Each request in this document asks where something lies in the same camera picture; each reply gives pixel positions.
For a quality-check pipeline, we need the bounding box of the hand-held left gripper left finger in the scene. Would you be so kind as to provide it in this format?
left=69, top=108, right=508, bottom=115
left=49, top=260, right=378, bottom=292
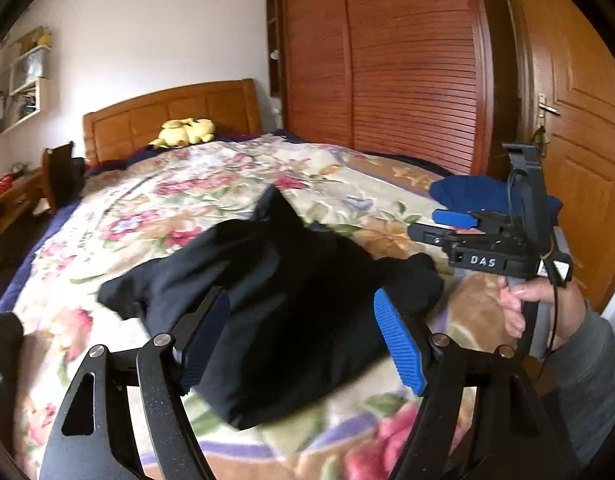
left=38, top=285, right=231, bottom=480

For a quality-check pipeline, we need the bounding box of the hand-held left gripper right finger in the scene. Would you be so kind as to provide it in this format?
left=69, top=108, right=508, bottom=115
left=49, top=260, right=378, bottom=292
left=373, top=287, right=579, bottom=480

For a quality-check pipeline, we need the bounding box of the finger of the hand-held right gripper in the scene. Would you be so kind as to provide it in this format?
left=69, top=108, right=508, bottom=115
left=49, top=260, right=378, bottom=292
left=432, top=208, right=483, bottom=229
left=407, top=223, right=459, bottom=245

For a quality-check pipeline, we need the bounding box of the black coat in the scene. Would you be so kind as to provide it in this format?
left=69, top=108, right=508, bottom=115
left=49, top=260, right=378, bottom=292
left=97, top=184, right=445, bottom=432

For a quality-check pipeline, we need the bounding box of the person's right forearm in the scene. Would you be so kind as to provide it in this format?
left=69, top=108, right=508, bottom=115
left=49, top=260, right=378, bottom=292
left=539, top=300, right=615, bottom=467

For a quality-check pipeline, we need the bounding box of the person's right hand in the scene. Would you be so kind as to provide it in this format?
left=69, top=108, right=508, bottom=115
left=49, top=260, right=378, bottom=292
left=497, top=278, right=589, bottom=342

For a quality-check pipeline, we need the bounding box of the blue cloth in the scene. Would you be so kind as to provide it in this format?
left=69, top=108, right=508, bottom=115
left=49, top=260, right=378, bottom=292
left=429, top=173, right=564, bottom=227

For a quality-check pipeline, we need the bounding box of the wooden door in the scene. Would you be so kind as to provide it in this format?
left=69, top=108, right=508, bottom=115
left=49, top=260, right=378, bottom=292
left=502, top=0, right=615, bottom=313

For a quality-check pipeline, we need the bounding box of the floral blanket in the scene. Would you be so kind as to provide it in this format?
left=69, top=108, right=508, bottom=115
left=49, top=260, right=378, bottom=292
left=8, top=134, right=515, bottom=480

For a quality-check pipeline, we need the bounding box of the wooden louvered wardrobe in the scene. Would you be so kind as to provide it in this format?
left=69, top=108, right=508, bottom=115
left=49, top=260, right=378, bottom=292
left=266, top=0, right=509, bottom=177

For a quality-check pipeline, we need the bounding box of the yellow plush toy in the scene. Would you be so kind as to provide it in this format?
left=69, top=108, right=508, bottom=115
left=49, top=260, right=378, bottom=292
left=148, top=117, right=218, bottom=150

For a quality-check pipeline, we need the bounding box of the black leather garment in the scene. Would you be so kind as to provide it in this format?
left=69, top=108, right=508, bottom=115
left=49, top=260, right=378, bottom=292
left=0, top=312, right=24, bottom=443

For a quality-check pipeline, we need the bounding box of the wooden chair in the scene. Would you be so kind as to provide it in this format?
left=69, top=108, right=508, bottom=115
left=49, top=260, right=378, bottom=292
left=41, top=142, right=87, bottom=214

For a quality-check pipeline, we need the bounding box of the wooden headboard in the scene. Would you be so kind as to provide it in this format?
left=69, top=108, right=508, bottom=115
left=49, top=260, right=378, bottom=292
left=82, top=78, right=264, bottom=167

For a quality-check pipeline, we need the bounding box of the wooden desk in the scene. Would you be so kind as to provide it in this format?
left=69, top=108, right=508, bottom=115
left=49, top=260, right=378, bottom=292
left=0, top=171, right=44, bottom=247

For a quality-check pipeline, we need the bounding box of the brass door handle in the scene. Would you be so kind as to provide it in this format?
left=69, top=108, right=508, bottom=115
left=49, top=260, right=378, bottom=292
left=537, top=93, right=561, bottom=127

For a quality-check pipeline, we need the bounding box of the white wall shelf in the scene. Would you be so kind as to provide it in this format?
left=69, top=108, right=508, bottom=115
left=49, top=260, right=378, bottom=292
left=0, top=44, right=52, bottom=137

